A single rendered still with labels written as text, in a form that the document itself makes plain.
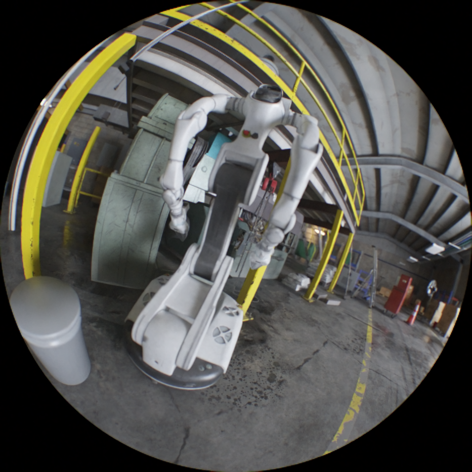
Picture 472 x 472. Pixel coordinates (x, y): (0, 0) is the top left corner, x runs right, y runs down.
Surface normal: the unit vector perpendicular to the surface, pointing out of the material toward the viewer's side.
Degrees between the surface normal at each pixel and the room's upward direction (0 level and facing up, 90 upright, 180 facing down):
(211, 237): 110
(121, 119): 90
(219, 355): 38
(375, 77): 171
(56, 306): 1
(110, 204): 90
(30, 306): 1
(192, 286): 23
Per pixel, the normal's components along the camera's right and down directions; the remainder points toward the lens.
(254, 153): -0.04, -0.11
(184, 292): 0.28, -0.84
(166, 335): 0.25, -0.72
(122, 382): 0.35, -0.93
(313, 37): -0.25, 0.97
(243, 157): -0.29, 0.59
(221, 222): -0.22, 0.36
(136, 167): 0.57, 0.28
